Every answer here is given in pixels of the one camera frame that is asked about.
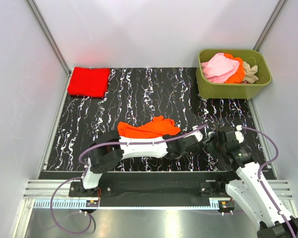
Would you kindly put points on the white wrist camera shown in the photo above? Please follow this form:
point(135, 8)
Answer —
point(198, 128)
point(238, 134)

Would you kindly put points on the aluminium rail frame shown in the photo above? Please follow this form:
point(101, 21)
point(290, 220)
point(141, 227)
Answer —
point(55, 194)

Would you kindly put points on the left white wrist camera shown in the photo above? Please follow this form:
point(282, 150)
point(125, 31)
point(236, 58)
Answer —
point(198, 128)

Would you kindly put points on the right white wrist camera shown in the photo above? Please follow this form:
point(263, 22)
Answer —
point(238, 134)

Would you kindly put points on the orange t shirt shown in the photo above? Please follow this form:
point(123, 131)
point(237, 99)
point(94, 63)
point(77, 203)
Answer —
point(239, 75)
point(158, 127)

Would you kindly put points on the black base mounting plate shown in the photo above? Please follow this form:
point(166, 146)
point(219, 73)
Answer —
point(155, 189)

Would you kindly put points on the orange t shirt in bin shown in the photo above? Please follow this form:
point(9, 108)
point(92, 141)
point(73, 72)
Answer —
point(239, 75)

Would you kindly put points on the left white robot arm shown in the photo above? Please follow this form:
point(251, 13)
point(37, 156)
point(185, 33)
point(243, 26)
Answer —
point(111, 148)

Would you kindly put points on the pink t shirt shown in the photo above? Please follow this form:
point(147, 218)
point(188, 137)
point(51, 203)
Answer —
point(219, 68)

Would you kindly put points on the aluminium corner post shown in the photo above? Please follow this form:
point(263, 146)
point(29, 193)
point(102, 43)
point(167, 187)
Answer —
point(270, 24)
point(48, 35)

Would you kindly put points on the beige t shirt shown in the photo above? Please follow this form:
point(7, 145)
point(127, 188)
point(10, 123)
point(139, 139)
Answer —
point(250, 73)

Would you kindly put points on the folded red t shirt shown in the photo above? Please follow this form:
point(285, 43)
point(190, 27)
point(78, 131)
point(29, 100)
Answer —
point(91, 82)

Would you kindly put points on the olive green plastic bin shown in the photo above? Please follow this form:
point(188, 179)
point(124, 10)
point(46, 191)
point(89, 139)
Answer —
point(209, 90)

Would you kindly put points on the right aluminium corner post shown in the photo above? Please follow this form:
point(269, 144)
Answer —
point(270, 24)

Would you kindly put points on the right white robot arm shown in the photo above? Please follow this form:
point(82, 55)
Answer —
point(245, 183)

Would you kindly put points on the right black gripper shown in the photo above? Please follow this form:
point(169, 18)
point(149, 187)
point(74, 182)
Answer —
point(210, 143)

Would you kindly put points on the black marble pattern mat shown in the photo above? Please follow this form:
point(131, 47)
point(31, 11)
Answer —
point(136, 96)

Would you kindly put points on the left aluminium corner post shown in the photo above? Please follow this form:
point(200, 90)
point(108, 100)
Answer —
point(48, 35)

